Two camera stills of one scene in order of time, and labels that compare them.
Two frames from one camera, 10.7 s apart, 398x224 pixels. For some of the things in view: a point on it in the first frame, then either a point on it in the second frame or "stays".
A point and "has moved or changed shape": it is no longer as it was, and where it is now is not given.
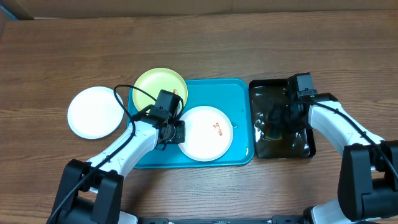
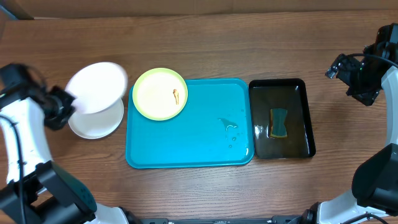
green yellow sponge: (273, 133) has moved or changed shape
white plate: (209, 134) → (97, 87)
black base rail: (275, 219) stays
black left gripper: (180, 137) → (61, 122)
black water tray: (271, 143) stays
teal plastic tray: (236, 98) stays
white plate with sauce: (95, 112) stays
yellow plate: (153, 81) stays
